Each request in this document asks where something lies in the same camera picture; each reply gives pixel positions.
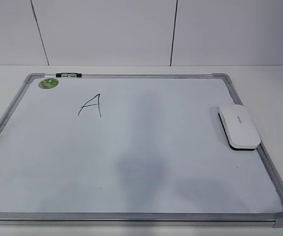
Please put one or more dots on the white whiteboard with grey frame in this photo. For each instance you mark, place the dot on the white whiteboard with grey frame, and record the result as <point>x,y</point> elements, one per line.
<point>130,149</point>

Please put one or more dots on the round green sticker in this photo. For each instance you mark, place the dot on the round green sticker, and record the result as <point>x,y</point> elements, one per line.
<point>48,83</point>

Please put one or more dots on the white whiteboard eraser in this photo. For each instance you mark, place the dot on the white whiteboard eraser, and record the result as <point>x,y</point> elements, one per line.
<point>235,127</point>

